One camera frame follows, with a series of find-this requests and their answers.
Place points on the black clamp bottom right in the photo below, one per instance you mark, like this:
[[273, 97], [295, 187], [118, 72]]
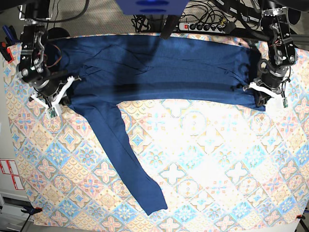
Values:
[[301, 217]]

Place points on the white power strip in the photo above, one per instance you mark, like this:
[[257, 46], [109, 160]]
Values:
[[201, 27]]

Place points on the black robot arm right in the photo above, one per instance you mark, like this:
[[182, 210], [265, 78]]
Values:
[[39, 56]]

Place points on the patterned tile tablecloth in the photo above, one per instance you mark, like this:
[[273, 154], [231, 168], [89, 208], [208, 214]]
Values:
[[220, 167]]

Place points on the blue clamp top left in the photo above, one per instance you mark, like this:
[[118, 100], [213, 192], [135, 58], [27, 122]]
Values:
[[11, 36]]

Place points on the black round stool base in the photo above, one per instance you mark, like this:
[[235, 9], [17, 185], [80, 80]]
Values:
[[57, 32]]

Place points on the red black clamp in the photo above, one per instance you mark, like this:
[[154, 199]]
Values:
[[6, 52]]

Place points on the green wrist camera board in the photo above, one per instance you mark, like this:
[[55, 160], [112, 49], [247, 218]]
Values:
[[53, 111], [285, 102]]

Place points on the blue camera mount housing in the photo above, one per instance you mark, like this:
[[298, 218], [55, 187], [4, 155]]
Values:
[[152, 7]]

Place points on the blue long-sleeve T-shirt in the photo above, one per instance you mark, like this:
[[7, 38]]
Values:
[[119, 68]]

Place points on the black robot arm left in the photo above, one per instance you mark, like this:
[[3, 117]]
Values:
[[276, 30]]

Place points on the black clamp bottom left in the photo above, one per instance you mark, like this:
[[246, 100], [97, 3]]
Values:
[[30, 210]]

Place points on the black power adapter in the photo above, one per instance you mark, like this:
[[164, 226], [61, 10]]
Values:
[[229, 27]]

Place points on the green wrist camera board left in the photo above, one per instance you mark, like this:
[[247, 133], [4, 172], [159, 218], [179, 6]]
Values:
[[285, 102]]

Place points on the white red labels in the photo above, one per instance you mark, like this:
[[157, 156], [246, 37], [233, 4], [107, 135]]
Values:
[[9, 175]]

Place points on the green wrist camera board right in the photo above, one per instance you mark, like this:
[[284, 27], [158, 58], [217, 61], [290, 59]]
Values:
[[53, 111]]

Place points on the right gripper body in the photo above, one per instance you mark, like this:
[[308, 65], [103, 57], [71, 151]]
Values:
[[48, 84]]

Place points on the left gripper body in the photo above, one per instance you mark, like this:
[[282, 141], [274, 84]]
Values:
[[272, 77]]

